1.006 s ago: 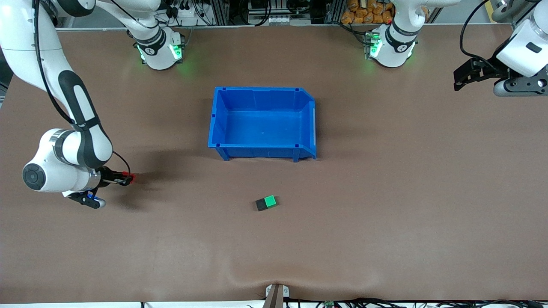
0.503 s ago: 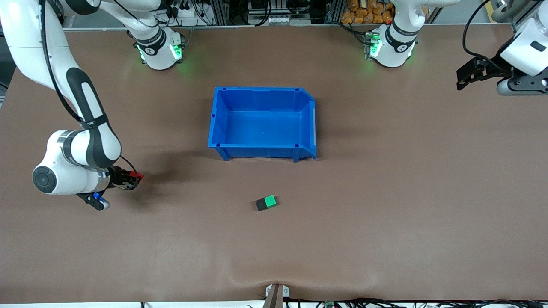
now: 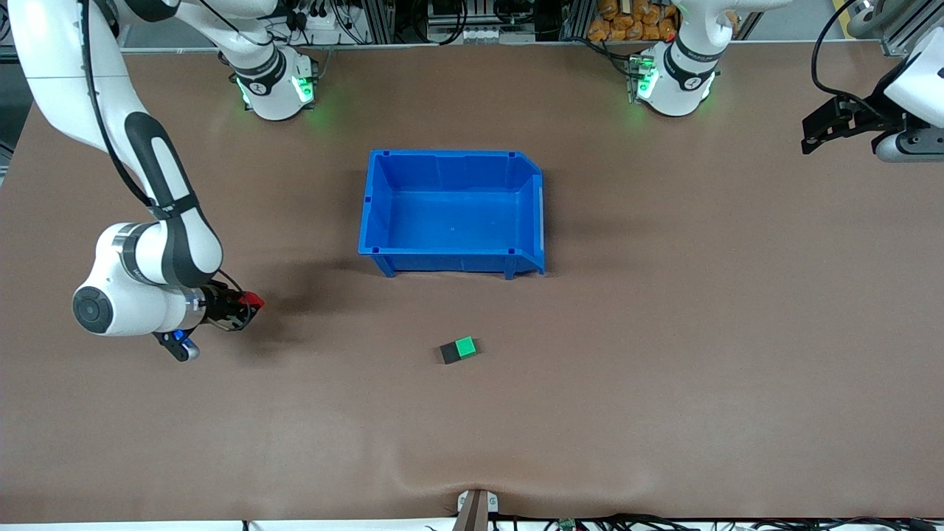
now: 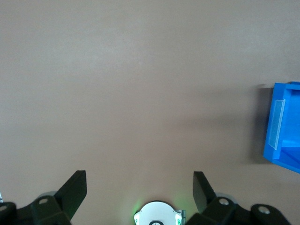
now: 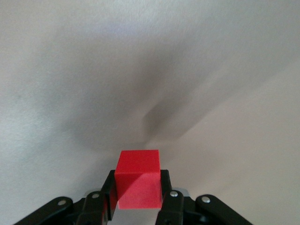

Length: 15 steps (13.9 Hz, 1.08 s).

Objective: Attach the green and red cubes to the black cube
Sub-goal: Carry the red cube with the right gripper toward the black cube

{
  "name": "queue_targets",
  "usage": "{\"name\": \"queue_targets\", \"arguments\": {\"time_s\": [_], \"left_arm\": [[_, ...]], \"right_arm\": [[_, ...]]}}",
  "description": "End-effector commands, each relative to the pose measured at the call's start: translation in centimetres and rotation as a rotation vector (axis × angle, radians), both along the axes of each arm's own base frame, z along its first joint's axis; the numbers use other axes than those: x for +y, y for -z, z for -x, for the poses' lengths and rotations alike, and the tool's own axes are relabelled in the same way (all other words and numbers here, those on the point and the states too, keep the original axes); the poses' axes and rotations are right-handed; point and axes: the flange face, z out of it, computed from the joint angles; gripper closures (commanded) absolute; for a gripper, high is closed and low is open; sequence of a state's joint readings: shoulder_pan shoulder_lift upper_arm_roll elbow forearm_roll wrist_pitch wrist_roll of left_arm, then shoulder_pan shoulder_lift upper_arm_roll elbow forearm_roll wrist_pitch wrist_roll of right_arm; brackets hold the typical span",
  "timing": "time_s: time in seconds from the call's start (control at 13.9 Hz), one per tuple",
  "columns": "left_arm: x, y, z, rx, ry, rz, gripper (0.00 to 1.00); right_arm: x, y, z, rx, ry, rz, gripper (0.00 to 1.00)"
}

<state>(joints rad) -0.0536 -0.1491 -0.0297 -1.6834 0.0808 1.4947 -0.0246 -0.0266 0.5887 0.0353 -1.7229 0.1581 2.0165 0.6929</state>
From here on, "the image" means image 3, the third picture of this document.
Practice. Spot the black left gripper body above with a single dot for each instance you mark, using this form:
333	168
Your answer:
867	116

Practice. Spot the aluminium frame rail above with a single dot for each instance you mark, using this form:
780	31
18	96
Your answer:
903	33

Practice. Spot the green cube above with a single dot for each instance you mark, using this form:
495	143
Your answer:
465	346

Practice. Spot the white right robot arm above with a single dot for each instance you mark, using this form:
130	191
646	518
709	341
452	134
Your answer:
125	302

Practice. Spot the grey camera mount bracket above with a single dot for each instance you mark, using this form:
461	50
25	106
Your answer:
476	509

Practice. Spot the large table mat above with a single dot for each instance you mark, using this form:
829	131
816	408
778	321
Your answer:
664	413

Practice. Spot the black cube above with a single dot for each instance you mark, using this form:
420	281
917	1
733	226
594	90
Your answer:
448	355

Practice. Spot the white terminal block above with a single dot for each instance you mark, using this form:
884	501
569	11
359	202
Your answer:
494	33

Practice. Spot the orange snack bag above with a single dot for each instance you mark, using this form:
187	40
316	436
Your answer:
627	22

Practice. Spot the white power strip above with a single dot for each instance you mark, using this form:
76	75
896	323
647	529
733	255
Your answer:
321	22

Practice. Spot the blue plastic storage bin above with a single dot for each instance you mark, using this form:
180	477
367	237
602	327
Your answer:
450	221

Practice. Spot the red cube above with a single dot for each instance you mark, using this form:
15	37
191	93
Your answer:
255	300

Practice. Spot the grey metal frame post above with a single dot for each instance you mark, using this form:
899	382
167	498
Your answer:
575	18
376	18

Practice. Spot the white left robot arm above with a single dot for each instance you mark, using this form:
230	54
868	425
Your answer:
682	81

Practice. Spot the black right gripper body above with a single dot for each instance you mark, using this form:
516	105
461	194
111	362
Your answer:
216	304

